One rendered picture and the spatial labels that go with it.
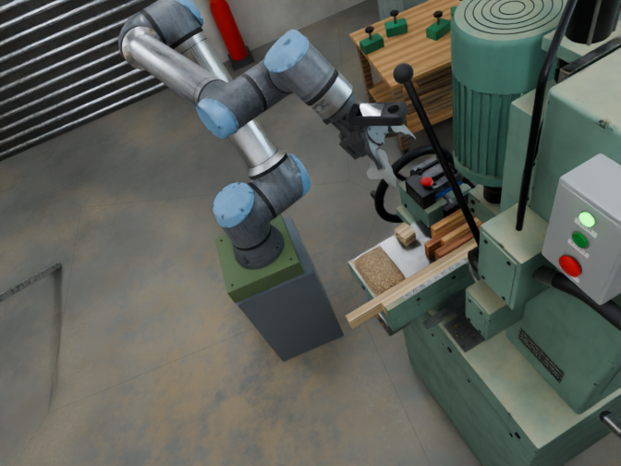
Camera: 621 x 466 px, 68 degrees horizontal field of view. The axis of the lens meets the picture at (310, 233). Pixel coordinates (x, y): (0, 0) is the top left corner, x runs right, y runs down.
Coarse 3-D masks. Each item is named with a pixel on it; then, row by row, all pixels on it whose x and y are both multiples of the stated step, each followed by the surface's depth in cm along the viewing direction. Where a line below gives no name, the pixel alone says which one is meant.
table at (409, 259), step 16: (400, 208) 133; (416, 224) 124; (384, 240) 124; (416, 240) 121; (400, 256) 120; (416, 256) 118; (432, 256) 117; (352, 272) 124; (416, 272) 116; (368, 288) 116; (448, 288) 112; (432, 304) 114; (400, 320) 111
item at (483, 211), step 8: (480, 184) 106; (472, 192) 105; (480, 192) 104; (472, 200) 105; (480, 200) 103; (472, 208) 107; (480, 208) 104; (488, 208) 101; (496, 208) 101; (480, 216) 107; (488, 216) 103
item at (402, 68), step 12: (396, 72) 79; (408, 72) 78; (408, 84) 80; (420, 108) 81; (420, 120) 82; (432, 132) 82; (432, 144) 83; (444, 156) 83; (444, 168) 84; (456, 180) 84; (456, 192) 85; (468, 216) 86; (468, 252) 90
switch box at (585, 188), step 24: (576, 168) 52; (600, 168) 51; (576, 192) 51; (600, 192) 50; (552, 216) 57; (576, 216) 53; (600, 216) 49; (552, 240) 60; (600, 240) 51; (600, 264) 54; (600, 288) 56
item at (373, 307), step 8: (464, 248) 112; (448, 256) 111; (432, 264) 111; (424, 272) 111; (408, 280) 110; (392, 288) 110; (400, 288) 110; (384, 296) 109; (368, 304) 109; (376, 304) 109; (352, 312) 109; (360, 312) 109; (368, 312) 109; (376, 312) 111; (352, 320) 108; (360, 320) 110; (352, 328) 111
